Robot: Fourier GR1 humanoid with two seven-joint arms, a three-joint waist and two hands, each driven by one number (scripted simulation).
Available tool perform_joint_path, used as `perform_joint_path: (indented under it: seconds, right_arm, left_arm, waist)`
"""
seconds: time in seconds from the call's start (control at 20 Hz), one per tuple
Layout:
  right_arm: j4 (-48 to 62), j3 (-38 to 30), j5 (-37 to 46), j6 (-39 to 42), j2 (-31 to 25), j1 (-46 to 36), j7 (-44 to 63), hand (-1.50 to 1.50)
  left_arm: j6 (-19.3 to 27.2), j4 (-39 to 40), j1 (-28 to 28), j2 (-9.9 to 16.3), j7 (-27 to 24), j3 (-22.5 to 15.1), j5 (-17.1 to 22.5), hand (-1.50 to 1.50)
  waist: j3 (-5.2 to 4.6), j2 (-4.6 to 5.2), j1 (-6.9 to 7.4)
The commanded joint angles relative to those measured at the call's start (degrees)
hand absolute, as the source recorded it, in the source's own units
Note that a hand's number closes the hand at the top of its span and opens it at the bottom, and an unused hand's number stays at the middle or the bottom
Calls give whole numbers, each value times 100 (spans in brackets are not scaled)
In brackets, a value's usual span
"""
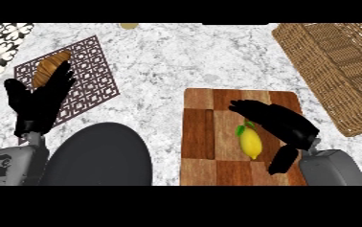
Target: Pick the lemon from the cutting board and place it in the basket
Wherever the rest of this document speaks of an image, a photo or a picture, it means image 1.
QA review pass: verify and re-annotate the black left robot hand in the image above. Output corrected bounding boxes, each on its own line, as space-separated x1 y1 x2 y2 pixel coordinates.
4 60 79 138

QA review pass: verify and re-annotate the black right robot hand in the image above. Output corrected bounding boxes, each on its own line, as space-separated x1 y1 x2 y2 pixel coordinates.
228 99 321 176

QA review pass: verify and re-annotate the yellow lemon with green leaves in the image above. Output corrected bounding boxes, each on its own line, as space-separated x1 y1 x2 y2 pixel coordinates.
236 120 265 161

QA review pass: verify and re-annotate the brown wicker basket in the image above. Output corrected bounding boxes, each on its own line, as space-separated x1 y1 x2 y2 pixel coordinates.
272 22 362 138

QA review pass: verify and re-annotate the brown checkered wooden cutting board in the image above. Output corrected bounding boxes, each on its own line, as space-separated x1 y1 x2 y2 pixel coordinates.
179 87 309 187

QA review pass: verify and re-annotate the brown bread loaf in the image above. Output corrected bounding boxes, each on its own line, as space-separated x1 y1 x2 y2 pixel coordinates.
32 50 74 89

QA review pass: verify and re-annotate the brown patterned lattice placemat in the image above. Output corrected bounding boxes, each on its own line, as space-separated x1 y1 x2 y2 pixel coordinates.
14 34 122 146

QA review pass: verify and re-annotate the black and white patterned tile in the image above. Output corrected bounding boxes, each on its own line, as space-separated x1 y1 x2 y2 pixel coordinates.
0 22 36 68

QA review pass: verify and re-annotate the dark grey round pan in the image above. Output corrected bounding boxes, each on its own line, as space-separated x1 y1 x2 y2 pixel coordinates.
39 122 154 187

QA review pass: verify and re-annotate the small tan round object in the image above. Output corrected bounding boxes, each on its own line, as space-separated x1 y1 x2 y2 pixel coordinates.
119 22 141 31

